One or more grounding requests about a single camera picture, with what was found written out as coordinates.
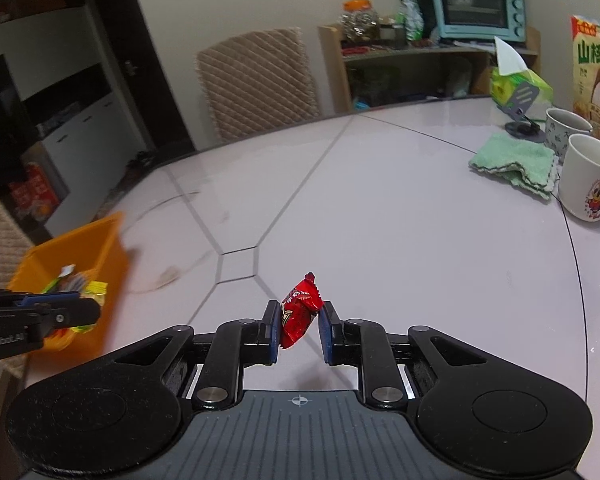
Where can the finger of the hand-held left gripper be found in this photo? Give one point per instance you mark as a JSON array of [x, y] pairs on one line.
[[50, 299], [75, 315]]

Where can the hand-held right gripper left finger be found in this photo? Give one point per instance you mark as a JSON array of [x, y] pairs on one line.
[[274, 332]]

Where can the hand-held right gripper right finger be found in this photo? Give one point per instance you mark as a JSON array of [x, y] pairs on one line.
[[326, 335]]

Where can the red snack packet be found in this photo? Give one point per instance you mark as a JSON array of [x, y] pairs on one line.
[[300, 315]]

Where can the green brown snack packet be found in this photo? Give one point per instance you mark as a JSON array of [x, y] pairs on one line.
[[75, 280]]

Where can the small yellow snack packet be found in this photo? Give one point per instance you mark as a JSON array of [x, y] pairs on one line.
[[96, 291]]

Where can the orange plastic tray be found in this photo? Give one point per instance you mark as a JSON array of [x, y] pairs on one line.
[[90, 250]]

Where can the quilted beige chair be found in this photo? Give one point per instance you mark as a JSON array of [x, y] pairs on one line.
[[0, 240], [260, 85]]

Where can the red box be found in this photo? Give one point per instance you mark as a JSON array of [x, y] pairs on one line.
[[35, 190]]

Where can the white cabinet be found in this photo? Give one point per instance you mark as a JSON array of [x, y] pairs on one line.
[[80, 135]]

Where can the quilted beige chair back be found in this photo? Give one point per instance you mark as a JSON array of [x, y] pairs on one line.
[[260, 85]]

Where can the green cloth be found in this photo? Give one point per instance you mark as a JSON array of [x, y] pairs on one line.
[[510, 160]]

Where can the wooden shelf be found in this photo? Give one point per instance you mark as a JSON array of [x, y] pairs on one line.
[[335, 70]]

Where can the red flat packet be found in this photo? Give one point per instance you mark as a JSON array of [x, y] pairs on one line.
[[356, 50]]

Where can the white plastic bag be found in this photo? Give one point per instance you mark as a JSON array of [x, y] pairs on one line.
[[457, 77]]

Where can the white cartoon mug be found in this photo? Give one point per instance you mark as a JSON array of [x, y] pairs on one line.
[[585, 175]]

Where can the green tissue box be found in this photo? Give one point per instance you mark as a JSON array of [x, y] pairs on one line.
[[505, 87]]

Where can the small metal container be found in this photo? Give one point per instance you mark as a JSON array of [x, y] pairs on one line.
[[391, 35]]

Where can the patterned white mug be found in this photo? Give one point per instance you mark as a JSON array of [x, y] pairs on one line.
[[560, 135]]

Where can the grey phone stand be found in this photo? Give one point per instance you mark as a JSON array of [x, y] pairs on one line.
[[525, 97]]

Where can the plastic jar with orange lid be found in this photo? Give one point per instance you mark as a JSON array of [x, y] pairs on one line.
[[360, 25]]

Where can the green snack bag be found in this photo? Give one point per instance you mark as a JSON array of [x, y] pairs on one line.
[[411, 15]]

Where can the teal toaster oven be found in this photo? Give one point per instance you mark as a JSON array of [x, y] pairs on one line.
[[470, 5]]

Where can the yellow snack box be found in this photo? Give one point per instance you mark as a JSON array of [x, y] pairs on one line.
[[595, 60]]

